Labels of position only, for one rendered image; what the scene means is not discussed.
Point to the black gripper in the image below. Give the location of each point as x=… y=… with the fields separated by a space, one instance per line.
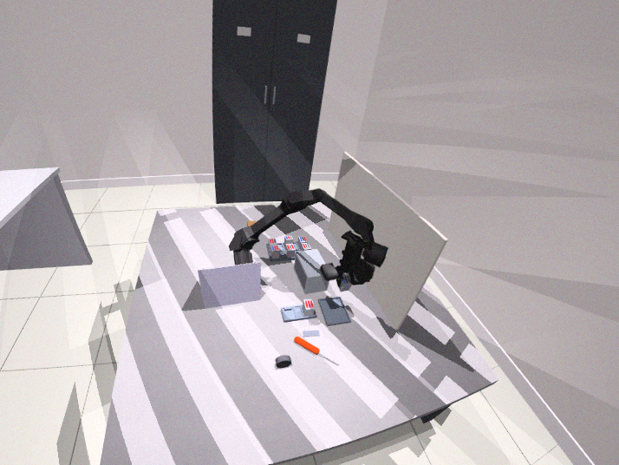
x=330 y=272

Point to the dark grey short cylinder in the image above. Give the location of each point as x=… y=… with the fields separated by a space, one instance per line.
x=283 y=361

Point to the grey flat panel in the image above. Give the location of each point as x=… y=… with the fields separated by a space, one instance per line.
x=413 y=244

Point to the orange-handled screwdriver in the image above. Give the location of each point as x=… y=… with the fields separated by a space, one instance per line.
x=311 y=347

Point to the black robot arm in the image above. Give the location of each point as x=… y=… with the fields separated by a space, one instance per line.
x=245 y=238

